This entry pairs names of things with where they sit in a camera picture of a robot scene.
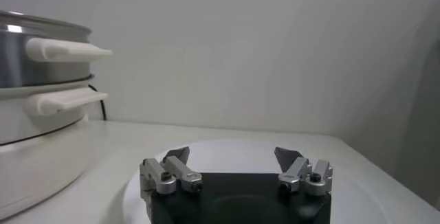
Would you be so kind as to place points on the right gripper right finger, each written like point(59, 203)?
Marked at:
point(297, 170)

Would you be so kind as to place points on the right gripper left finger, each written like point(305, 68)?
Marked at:
point(178, 170)

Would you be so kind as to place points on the stainless steel steamer basket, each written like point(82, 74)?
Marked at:
point(41, 67)

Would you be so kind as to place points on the large white plate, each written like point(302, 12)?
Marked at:
point(233, 156)

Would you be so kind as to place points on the white electric cooker base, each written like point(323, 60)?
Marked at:
point(34, 163)

